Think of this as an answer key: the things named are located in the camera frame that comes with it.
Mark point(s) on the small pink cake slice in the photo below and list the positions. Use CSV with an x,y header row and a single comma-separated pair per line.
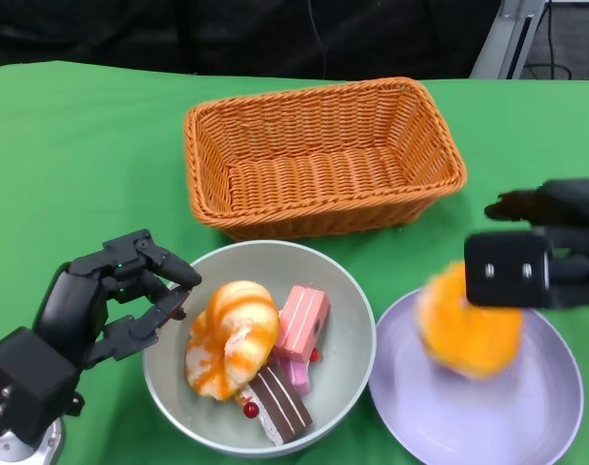
x,y
294,378

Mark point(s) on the round orange bread bun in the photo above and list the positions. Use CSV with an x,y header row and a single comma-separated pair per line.
x,y
469,339

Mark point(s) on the green tablecloth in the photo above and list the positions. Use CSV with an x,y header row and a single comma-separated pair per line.
x,y
81,169

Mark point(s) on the black backdrop curtain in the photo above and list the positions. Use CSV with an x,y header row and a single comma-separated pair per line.
x,y
130,29

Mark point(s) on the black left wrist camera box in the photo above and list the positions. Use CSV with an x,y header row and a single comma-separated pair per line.
x,y
28,382

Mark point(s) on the orange wicker basket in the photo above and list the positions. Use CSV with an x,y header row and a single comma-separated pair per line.
x,y
314,184

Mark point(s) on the chocolate layered cake slice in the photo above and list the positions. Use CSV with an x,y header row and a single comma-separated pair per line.
x,y
280,407

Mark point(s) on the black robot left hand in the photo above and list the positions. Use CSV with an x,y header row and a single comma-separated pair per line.
x,y
69,302

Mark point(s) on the grey metal frame leg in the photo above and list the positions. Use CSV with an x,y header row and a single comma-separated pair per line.
x,y
503,43

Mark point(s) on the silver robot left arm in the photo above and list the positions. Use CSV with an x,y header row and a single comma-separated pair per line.
x,y
23,445

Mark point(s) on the lavender plate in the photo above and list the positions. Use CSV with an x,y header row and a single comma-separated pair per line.
x,y
469,416

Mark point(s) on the large pink cake slice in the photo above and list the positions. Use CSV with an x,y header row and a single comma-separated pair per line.
x,y
301,324

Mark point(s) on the grey ceramic bowl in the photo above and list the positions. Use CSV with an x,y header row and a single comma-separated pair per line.
x,y
178,315

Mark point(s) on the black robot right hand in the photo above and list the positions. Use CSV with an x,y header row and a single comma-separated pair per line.
x,y
580,203

